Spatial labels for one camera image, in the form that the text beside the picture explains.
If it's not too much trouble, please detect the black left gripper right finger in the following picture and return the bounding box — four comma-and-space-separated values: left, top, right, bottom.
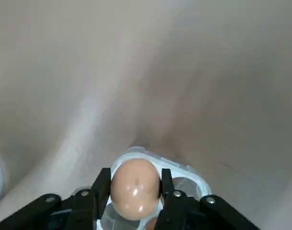
155, 168, 261, 230

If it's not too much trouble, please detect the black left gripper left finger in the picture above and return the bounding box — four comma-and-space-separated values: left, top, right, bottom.
0, 167, 112, 230

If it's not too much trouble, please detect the brown egg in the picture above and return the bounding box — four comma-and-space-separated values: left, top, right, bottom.
147, 216, 159, 230
110, 158, 161, 214

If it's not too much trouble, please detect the clear plastic egg carton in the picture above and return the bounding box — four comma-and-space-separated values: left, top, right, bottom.
96, 146, 212, 230

